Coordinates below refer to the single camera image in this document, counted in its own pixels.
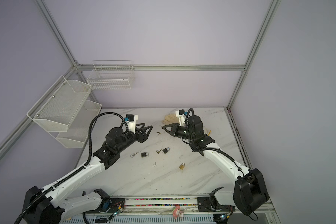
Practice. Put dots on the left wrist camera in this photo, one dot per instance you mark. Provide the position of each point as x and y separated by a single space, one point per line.
130 120

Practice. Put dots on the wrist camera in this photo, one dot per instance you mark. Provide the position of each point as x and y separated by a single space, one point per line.
181 115
130 120

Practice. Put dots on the white wire basket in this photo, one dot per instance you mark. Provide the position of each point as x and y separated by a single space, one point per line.
111 75

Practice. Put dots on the white knit glove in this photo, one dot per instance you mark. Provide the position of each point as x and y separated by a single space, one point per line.
207 131

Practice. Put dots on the pink toy figure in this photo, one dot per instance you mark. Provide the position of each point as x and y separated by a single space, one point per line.
177 212

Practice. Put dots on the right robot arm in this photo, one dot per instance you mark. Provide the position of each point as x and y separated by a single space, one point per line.
248 191

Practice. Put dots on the white mesh two-tier shelf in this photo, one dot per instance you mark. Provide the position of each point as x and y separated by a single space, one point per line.
65 112

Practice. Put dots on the aluminium front rail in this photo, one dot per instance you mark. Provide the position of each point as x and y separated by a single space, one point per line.
164 205

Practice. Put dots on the black padlock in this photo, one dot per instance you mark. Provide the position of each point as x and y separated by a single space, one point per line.
166 150
144 154

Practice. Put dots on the brass padlock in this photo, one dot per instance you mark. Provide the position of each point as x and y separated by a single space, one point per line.
181 167

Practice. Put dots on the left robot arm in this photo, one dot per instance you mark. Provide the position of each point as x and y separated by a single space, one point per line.
50 204

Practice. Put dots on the right black padlock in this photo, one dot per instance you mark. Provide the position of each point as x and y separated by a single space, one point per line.
166 150

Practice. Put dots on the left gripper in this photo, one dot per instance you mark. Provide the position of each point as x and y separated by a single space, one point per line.
143 129

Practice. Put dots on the cream leather glove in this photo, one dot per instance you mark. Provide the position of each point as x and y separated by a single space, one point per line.
170 119

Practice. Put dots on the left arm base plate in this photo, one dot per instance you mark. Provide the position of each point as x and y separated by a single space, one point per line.
111 205

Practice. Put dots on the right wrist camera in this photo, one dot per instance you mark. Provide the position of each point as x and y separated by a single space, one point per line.
181 115

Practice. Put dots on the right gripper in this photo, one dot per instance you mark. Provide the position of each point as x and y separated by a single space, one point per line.
174 128

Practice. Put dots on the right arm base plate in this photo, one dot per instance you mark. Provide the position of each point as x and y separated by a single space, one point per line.
208 204

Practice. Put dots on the left black padlock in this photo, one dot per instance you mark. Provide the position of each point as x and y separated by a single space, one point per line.
144 154

